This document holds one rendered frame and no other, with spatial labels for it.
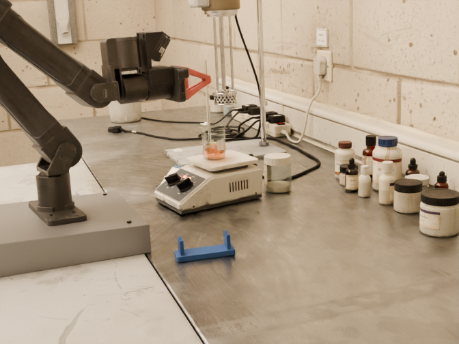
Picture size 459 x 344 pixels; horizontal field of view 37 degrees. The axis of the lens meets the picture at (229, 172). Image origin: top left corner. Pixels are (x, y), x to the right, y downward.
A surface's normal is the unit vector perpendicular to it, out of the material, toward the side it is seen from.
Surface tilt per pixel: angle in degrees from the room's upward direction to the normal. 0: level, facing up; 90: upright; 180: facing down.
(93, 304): 0
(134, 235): 90
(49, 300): 0
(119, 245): 90
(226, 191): 90
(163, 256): 0
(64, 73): 82
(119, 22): 90
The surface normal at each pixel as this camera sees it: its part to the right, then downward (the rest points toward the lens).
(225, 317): -0.04, -0.97
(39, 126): 0.33, 0.00
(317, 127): -0.94, 0.12
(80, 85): 0.47, 0.17
